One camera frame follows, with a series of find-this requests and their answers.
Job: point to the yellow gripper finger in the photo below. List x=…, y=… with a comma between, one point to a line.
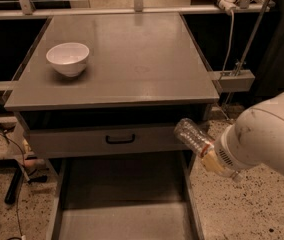
x=212, y=164

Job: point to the clear plastic bottle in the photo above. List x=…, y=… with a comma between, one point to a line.
x=199, y=142

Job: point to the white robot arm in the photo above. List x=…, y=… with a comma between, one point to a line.
x=257, y=137

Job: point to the closed grey top drawer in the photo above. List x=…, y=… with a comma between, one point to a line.
x=90, y=141

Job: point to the open grey middle drawer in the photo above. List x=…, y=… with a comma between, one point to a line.
x=144, y=196

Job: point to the grey drawer cabinet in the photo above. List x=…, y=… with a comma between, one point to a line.
x=142, y=69

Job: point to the white ceramic bowl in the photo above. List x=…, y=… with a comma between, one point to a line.
x=68, y=59

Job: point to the diagonal metal rod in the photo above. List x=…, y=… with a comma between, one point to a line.
x=239, y=65

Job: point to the black cylindrical leg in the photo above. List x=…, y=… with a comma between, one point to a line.
x=11, y=192

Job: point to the black drawer handle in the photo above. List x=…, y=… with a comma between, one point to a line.
x=118, y=140

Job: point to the grey metal side bracket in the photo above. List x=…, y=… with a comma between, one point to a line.
x=232, y=83

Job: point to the grey back rail frame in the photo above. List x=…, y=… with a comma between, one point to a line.
x=115, y=9

